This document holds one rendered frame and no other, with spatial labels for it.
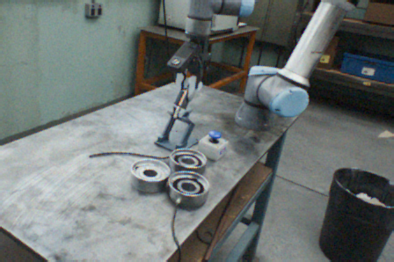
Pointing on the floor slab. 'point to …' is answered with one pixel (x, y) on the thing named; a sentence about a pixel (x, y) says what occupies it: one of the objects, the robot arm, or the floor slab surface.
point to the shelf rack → (341, 65)
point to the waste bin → (357, 216)
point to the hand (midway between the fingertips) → (184, 97)
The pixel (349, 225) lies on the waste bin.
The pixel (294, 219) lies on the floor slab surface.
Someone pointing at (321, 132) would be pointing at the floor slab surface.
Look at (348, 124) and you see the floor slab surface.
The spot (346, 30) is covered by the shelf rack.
